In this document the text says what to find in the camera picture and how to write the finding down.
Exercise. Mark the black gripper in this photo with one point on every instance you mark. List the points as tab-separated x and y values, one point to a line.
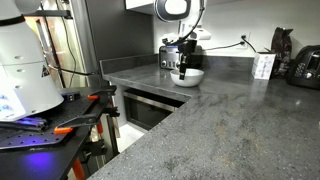
186	49

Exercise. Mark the white ceramic bowl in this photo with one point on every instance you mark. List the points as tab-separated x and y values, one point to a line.
192	77

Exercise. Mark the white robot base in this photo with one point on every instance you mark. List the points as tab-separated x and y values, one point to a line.
26	86

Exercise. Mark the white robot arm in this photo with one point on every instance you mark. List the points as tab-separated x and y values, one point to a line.
189	14

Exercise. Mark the silver toaster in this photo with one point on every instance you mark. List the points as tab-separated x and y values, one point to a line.
169	57

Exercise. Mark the built-in oven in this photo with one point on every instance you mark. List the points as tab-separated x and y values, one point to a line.
145	109

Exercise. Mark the white carton box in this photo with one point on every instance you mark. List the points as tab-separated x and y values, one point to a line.
262	65

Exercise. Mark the dark coffee bag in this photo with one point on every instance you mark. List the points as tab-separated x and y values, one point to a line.
281	45

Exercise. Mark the black toaster appliance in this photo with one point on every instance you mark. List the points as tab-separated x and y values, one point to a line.
305	68

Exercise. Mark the stainless steel refrigerator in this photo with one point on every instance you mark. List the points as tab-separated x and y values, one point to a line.
56	29

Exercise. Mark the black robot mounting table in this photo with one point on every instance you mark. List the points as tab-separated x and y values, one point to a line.
30	150

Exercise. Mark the black clamp with orange handles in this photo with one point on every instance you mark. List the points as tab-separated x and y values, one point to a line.
99	105

